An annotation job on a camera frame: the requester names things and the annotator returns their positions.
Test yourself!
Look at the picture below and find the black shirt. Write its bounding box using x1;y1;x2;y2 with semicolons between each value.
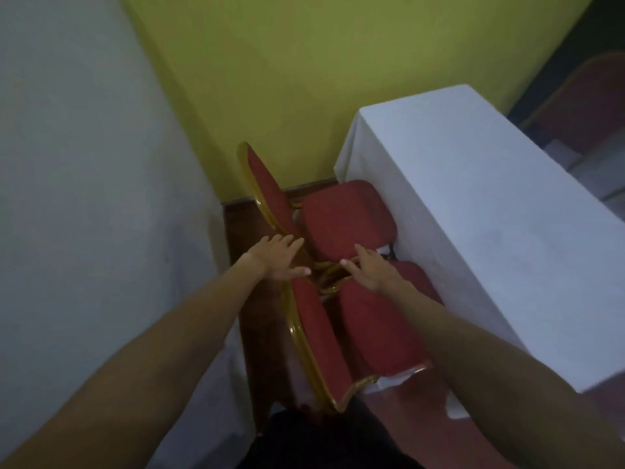
238;397;426;469

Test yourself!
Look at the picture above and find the table with white tablecloth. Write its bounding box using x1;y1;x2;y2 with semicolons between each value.
333;83;625;394

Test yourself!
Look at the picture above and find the person's right forearm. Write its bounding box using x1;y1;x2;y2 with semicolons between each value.
385;280;625;469

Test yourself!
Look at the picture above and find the person's right hand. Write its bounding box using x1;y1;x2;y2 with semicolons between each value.
339;244;406;294

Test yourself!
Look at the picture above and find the person's left hand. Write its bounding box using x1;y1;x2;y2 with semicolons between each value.
243;234;312;281

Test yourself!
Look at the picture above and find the red gold-framed chair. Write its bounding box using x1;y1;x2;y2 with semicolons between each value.
281;260;446;416
236;141;399;296
520;51;625;160

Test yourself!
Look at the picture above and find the person's left forearm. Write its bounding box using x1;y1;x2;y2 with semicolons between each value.
0;256;267;469

